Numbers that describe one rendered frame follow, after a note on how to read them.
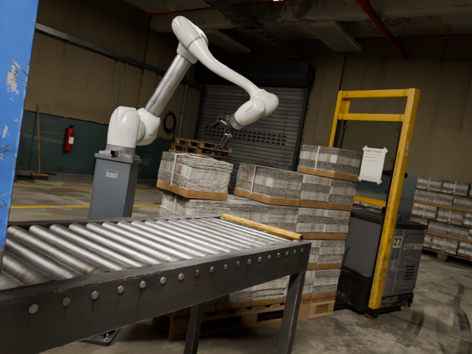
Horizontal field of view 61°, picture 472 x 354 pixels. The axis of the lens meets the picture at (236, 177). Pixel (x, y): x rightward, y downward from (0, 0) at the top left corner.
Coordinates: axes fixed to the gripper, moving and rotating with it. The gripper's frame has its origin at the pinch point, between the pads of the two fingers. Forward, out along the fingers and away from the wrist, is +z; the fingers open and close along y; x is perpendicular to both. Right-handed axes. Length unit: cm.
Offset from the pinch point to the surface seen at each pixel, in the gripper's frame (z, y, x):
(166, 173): 31.0, 13.1, -15.5
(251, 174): 25, 9, 47
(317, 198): 9, 28, 93
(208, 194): 11.4, 31.7, -0.5
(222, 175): 6.4, 20.5, 7.4
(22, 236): -48, 70, -106
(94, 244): -57, 74, -89
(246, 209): 15, 38, 30
